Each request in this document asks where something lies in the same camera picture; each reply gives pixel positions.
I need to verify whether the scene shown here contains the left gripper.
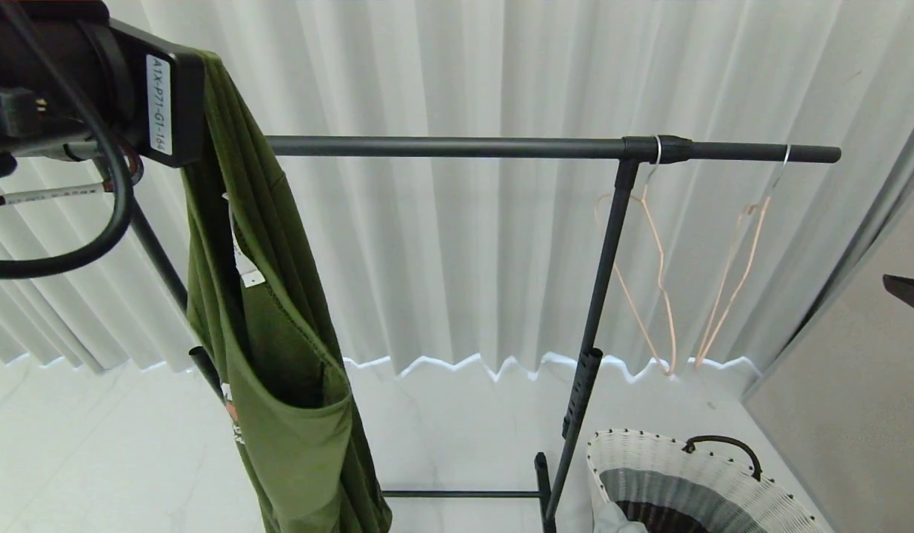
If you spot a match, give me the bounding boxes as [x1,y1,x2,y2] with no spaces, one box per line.
[0,0,206,167]

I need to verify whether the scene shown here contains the pink clothes hanger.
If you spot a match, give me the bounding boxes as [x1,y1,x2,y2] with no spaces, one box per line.
[594,159,678,377]
[694,148,791,369]

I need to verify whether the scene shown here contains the green long-sleeved shirt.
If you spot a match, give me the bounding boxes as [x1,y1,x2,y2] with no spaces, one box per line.
[181,50,393,533]

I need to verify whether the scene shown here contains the pale grey shorts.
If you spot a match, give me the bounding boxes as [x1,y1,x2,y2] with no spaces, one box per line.
[594,500,650,533]

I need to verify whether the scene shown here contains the white laundry basket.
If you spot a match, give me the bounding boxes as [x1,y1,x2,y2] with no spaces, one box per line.
[585,428,824,533]

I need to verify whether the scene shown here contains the black clothes rack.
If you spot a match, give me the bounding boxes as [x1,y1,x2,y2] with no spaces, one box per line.
[127,135,841,533]

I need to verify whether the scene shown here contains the white curtain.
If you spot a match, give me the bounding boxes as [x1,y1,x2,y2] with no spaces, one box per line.
[0,0,914,380]

